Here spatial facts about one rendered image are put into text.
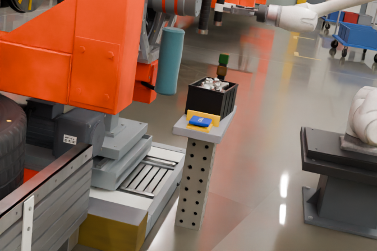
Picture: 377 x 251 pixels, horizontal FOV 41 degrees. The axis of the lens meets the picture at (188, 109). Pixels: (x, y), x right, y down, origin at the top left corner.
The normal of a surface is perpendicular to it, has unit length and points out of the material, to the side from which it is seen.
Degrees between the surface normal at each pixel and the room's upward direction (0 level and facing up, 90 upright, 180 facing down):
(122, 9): 90
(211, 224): 0
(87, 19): 90
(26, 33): 90
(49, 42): 90
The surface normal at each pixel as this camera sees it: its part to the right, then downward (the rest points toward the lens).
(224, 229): 0.15, -0.95
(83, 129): 0.17, 0.31
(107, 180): -0.22, 0.25
